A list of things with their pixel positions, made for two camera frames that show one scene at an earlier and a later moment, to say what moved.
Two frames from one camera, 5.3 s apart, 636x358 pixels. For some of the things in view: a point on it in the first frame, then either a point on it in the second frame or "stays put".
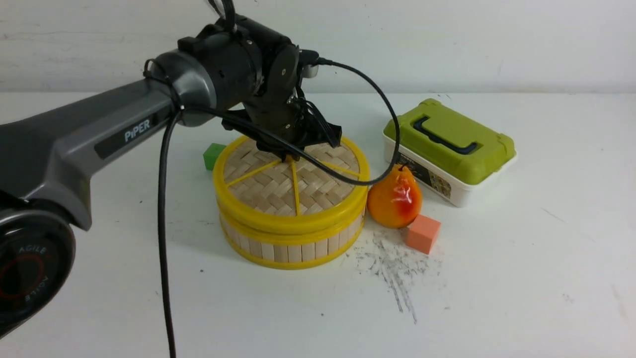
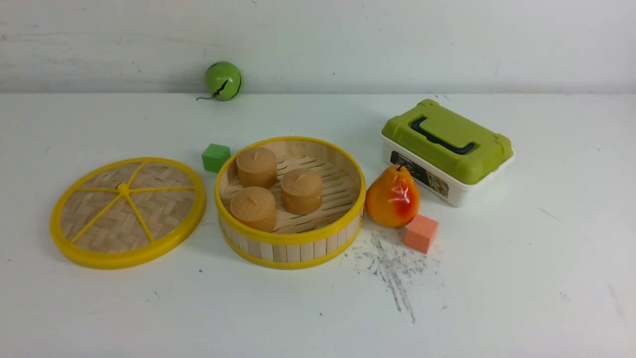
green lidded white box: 448,151 stays put
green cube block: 211,153 stays put
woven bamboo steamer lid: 257,185 → 126,212
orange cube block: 423,233 stays put
